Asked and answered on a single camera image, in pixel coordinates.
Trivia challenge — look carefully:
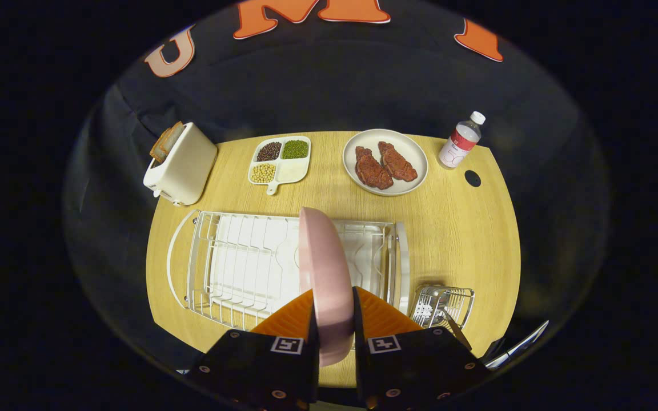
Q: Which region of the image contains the metal wire basket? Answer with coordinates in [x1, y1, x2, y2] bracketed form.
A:
[409, 284, 475, 332]

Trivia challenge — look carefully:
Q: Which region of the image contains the brown toast slice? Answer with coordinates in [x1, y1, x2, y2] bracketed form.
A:
[163, 121, 185, 149]
[150, 128, 176, 163]

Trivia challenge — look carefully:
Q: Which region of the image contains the pink plate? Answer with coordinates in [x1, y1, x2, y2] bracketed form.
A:
[298, 207, 355, 367]

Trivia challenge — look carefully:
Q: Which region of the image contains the red meat piece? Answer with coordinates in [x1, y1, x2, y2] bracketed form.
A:
[378, 141, 419, 182]
[355, 146, 394, 190]

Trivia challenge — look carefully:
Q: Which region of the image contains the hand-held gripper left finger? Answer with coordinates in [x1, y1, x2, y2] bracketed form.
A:
[183, 288, 321, 409]

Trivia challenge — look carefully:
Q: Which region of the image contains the clear red label bottle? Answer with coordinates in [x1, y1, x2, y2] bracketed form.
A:
[438, 111, 486, 170]

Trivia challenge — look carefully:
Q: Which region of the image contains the white divided bean dish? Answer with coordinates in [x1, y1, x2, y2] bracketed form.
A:
[248, 135, 311, 196]

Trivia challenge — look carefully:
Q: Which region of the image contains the beige round plate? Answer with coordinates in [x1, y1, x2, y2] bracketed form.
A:
[343, 129, 429, 197]

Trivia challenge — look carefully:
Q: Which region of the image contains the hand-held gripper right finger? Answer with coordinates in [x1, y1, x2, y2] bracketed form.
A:
[352, 285, 492, 409]

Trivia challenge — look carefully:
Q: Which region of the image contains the white wire dish rack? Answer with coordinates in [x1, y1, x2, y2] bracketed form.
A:
[166, 209, 410, 332]

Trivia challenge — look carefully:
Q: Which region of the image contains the white toaster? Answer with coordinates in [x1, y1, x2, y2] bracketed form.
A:
[143, 122, 218, 207]

